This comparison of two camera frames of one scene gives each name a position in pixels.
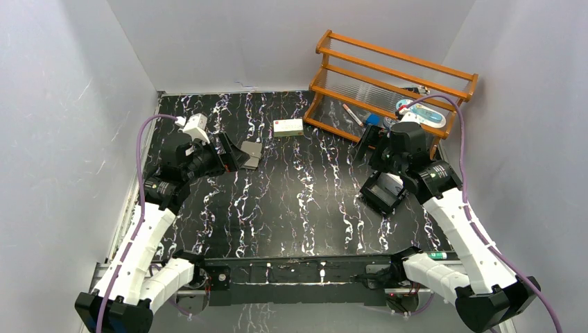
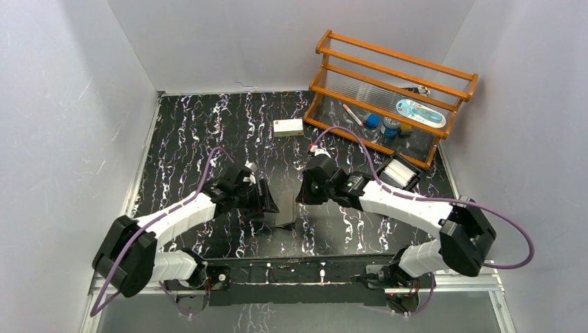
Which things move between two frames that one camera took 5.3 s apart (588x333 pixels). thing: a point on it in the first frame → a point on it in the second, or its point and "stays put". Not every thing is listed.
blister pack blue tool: x=426 y=116 stays put
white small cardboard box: x=288 y=127 stays put
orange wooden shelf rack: x=360 y=86 stays put
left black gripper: x=220 y=150 → x=256 y=193
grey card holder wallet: x=254 y=150 → x=286 y=202
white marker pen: x=353 y=115 stays put
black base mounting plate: x=292 y=280 stays put
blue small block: x=373 y=119 stays put
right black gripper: x=371 y=138 → x=305 y=197
